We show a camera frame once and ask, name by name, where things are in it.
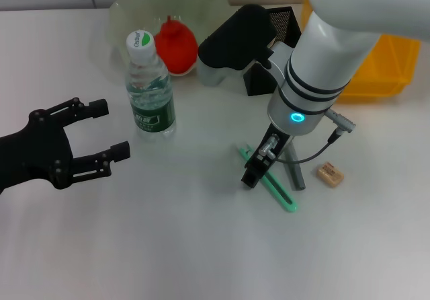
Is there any grey right arm cable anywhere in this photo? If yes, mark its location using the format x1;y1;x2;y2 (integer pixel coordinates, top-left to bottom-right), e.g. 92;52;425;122
273;108;357;165

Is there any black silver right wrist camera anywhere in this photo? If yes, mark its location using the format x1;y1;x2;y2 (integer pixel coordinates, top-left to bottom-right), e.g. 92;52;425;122
197;4;280;87

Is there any red-orange fruit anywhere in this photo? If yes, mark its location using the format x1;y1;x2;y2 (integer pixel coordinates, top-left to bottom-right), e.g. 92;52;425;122
154;15;199;75

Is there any green utility knife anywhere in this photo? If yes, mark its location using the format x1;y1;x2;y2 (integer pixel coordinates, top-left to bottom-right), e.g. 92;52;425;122
234;143;299;214

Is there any water bottle green label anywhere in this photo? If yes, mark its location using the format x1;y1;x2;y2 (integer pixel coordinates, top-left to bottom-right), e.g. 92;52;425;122
125;30;177;143

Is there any translucent wavy fruit bowl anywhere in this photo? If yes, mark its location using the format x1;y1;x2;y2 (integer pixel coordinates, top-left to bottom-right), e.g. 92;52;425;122
107;0;232;77

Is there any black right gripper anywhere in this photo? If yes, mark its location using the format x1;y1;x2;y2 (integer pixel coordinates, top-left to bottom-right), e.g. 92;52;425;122
241;123;294;190

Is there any beige eraser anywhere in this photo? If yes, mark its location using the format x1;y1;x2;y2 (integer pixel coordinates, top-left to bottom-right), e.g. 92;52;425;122
315;160;345;189

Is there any yellow plastic bin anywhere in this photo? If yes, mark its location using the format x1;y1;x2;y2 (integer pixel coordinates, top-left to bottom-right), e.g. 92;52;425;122
300;0;423;105

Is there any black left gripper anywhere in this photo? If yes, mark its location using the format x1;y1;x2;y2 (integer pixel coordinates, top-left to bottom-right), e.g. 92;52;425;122
0;97;132;195

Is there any grey marker pen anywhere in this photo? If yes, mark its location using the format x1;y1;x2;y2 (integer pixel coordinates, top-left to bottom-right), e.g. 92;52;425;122
284;143;306;192

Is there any black mesh pen holder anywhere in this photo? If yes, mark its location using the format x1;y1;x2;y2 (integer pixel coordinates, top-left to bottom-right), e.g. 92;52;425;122
243;5;303;98

